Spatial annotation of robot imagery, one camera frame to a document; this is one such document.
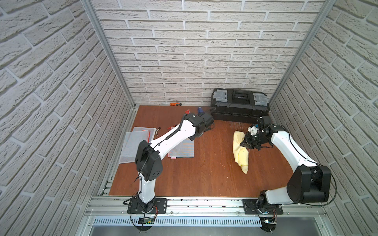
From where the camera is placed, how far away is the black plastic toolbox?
991 mm

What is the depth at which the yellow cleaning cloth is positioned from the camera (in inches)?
30.9

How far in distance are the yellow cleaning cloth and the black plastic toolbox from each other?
0.70 ft
